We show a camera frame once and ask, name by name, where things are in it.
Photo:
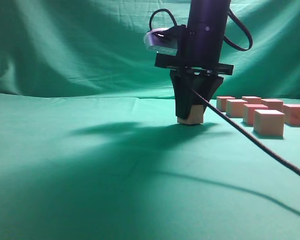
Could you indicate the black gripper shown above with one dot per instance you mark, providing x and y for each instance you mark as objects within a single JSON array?
[{"x": 198, "y": 47}]

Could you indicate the pink cube column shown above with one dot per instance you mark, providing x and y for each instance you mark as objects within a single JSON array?
[
  {"x": 273, "y": 104},
  {"x": 249, "y": 112},
  {"x": 269, "y": 122},
  {"x": 235, "y": 107},
  {"x": 252, "y": 99},
  {"x": 195, "y": 117},
  {"x": 221, "y": 102},
  {"x": 292, "y": 114}
]

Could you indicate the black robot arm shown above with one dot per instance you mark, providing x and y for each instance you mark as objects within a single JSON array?
[{"x": 213, "y": 13}]

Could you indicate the green cloth backdrop and cover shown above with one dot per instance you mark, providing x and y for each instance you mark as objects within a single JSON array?
[{"x": 89, "y": 144}]

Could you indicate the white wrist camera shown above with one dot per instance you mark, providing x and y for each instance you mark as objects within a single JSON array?
[{"x": 156, "y": 41}]

